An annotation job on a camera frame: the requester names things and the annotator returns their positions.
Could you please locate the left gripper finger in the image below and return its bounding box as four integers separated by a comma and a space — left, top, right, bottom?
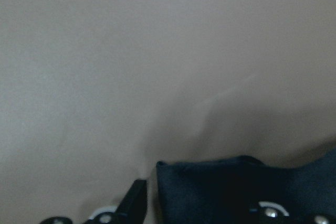
116, 179, 148, 224

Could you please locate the black graphic t-shirt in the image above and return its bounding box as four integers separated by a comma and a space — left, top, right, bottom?
156, 151, 335, 223

